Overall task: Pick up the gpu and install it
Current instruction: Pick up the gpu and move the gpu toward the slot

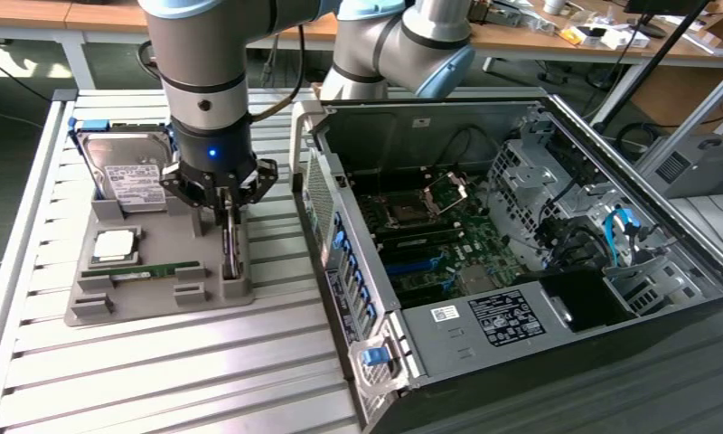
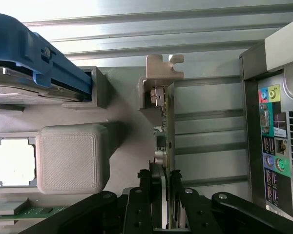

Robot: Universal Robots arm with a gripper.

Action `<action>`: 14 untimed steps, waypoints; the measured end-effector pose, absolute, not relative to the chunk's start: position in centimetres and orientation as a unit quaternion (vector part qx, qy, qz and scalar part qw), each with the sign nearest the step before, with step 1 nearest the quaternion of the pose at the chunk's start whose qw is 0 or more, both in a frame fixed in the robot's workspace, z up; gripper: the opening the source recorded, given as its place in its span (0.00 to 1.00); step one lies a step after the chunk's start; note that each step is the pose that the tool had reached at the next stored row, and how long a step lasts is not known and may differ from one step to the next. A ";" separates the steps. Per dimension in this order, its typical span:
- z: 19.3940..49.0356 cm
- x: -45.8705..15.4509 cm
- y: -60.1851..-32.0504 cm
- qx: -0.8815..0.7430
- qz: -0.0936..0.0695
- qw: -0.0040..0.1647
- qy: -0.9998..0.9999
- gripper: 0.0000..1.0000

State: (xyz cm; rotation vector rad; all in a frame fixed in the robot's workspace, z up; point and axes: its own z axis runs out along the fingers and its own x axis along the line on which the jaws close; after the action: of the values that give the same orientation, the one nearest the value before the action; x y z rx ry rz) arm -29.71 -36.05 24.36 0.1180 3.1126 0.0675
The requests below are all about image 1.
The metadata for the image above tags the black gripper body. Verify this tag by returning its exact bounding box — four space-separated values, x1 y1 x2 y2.
170 118 260 190

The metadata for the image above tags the graphics card with black fan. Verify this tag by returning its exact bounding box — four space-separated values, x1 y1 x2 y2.
218 198 247 279

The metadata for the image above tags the open grey PC case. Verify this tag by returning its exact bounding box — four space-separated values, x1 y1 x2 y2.
287 88 723 434

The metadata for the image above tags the hard disk in blue caddy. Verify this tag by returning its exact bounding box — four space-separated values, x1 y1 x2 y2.
67 117 176 214

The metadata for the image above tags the silver CPU chip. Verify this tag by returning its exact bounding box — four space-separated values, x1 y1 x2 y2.
91 229 143 263

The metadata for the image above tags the green RAM stick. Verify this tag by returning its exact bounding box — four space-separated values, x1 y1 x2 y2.
82 260 200 279

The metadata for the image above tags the CPU socket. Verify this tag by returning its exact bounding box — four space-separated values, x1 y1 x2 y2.
384 192 444 225

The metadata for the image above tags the grey plastic parts rack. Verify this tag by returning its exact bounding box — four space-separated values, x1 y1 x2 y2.
63 174 258 327

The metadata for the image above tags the blue expansion slot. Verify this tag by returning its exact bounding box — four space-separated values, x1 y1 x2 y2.
384 255 444 276

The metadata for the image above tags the metal socket cover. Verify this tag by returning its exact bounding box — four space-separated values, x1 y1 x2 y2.
424 170 471 216

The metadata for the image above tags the green motherboard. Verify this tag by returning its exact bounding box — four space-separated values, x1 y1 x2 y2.
351 171 540 304

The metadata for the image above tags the silver chipset heatsink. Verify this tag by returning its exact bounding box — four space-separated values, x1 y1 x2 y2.
455 265 500 294

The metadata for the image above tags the silver perforated disk bay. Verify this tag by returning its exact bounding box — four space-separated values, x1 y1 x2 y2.
486 135 598 241

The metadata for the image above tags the grey power supply with labels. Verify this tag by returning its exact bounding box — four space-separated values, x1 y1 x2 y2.
396 279 576 380

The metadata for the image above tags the grey metal device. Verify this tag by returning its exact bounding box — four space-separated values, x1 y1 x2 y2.
480 0 542 27

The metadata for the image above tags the white packaging box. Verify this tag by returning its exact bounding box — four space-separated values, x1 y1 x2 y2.
599 31 651 50

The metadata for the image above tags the black stand pole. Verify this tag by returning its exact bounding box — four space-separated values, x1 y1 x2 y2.
590 0 717 132

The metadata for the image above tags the black monitor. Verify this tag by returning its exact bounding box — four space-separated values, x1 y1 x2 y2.
623 0 709 40

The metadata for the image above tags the grey computer tower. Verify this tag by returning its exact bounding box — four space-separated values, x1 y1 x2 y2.
635 131 723 200

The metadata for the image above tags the black hanging cable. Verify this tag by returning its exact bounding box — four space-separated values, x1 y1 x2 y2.
248 22 310 124

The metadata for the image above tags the wooden desk white frame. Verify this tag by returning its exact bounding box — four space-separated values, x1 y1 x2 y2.
0 0 338 90
472 0 723 132

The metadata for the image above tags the black cable bundle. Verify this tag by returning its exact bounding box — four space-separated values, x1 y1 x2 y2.
532 212 615 275

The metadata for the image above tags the blue SATA wire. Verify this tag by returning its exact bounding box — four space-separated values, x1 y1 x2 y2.
602 203 640 269

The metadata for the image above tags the aluminium profile frame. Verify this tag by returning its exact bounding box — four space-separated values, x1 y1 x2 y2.
629 75 723 171

